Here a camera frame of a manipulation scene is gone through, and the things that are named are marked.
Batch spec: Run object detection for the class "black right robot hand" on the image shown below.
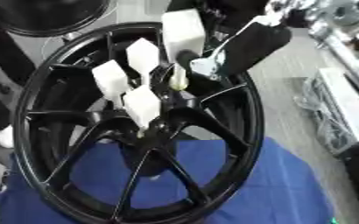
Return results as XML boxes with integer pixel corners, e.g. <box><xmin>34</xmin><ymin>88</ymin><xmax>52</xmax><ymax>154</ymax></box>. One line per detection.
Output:
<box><xmin>174</xmin><ymin>0</ymin><xmax>295</xmax><ymax>82</ymax></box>

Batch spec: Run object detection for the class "white pin with large head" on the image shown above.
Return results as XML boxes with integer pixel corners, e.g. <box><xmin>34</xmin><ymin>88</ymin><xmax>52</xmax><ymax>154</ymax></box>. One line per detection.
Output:
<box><xmin>159</xmin><ymin>8</ymin><xmax>209</xmax><ymax>92</ymax></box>

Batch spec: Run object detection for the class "black spoked wheel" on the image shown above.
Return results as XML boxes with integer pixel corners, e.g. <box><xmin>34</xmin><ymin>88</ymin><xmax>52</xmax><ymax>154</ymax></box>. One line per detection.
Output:
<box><xmin>11</xmin><ymin>21</ymin><xmax>267</xmax><ymax>224</ymax></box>

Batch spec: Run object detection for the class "white box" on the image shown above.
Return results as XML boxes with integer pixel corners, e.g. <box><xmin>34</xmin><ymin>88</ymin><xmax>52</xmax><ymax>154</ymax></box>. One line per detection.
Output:
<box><xmin>313</xmin><ymin>67</ymin><xmax>359</xmax><ymax>144</ymax></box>

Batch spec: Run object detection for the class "black round tire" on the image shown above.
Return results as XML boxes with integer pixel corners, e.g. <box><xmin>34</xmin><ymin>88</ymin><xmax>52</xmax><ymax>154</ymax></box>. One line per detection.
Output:
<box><xmin>0</xmin><ymin>0</ymin><xmax>114</xmax><ymax>38</ymax></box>

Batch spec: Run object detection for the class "person's foot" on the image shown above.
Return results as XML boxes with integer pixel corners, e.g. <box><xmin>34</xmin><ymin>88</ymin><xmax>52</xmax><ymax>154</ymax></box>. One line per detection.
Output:
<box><xmin>0</xmin><ymin>124</ymin><xmax>18</xmax><ymax>149</ymax></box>

